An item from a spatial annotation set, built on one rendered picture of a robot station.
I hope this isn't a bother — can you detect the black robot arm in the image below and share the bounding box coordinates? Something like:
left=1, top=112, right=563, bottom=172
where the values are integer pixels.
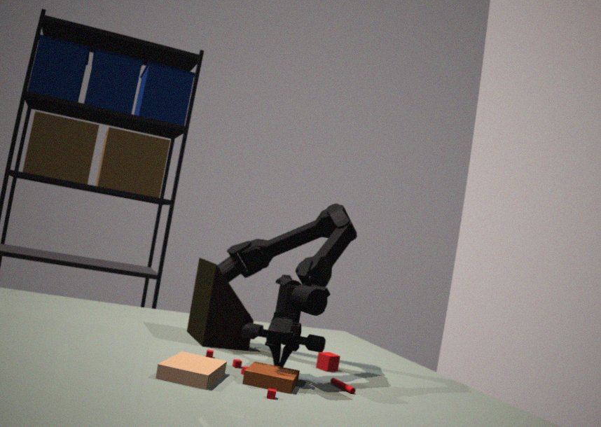
left=218, top=204, right=357, bottom=345

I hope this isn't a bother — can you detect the red cylinder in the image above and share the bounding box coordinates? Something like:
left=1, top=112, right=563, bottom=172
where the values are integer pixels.
left=331, top=378, right=355, bottom=394

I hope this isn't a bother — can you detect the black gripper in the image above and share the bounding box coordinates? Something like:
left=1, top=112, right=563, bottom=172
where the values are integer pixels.
left=241, top=305, right=326, bottom=367

